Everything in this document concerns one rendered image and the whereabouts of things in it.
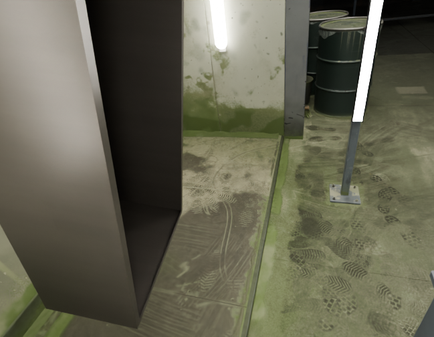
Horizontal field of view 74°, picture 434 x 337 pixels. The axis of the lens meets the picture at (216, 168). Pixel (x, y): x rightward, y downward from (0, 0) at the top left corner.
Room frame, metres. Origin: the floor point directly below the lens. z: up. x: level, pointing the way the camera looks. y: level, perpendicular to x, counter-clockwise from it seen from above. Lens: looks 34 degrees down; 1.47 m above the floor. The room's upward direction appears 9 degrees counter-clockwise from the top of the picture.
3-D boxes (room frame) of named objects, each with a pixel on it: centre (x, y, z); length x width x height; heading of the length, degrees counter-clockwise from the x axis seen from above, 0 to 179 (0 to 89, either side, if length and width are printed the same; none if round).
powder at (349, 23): (2.99, -1.49, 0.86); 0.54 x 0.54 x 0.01
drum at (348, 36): (2.99, -1.48, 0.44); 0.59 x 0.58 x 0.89; 174
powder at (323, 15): (3.64, -1.46, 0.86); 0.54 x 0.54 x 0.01
